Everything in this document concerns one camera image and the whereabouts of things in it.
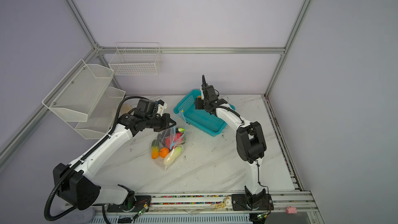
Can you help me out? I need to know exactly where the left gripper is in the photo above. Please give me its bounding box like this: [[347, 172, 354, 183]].
[[145, 113, 176, 132]]

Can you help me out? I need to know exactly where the white mesh two-tier shelf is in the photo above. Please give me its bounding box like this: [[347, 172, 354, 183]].
[[42, 60, 125, 140]]

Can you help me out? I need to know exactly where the dark eggplant toy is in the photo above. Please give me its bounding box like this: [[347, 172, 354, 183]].
[[161, 128, 186, 146]]

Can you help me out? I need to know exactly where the grey cloth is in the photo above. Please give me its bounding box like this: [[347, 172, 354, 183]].
[[55, 208, 95, 224]]

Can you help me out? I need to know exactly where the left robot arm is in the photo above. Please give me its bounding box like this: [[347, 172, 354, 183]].
[[50, 96, 176, 211]]

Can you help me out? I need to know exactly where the pink pig figure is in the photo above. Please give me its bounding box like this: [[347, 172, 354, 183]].
[[286, 206, 297, 214]]

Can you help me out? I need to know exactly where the white radish toy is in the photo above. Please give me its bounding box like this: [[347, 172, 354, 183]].
[[163, 146, 183, 167]]

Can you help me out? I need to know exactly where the orange persimmon toy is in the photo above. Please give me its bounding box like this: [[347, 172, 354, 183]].
[[159, 147, 170, 158]]

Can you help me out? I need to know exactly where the green yellow cucumber toy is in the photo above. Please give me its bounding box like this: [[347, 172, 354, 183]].
[[151, 140, 160, 159]]

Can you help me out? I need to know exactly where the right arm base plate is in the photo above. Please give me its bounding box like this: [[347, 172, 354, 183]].
[[231, 193, 274, 211]]

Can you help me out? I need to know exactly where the pink dragonfruit toy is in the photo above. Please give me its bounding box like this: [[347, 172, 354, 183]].
[[164, 132, 184, 150]]

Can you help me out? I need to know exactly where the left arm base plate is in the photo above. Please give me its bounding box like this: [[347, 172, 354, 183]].
[[106, 195, 152, 213]]

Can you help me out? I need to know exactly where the white wire basket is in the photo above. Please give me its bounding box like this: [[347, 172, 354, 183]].
[[109, 42, 162, 76]]

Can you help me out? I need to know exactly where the yellow wooden toy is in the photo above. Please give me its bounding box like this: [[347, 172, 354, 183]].
[[213, 197, 232, 209]]

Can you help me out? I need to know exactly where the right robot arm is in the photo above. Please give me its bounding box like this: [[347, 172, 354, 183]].
[[195, 81, 267, 195]]

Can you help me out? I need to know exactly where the beige cloth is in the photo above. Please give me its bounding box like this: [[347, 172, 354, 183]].
[[119, 103, 134, 116]]

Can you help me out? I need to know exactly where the clear zip top bag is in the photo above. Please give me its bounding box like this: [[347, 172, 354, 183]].
[[150, 111, 187, 171]]

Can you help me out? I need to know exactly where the teal plastic basket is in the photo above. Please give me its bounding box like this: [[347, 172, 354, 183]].
[[173, 89, 227, 136]]

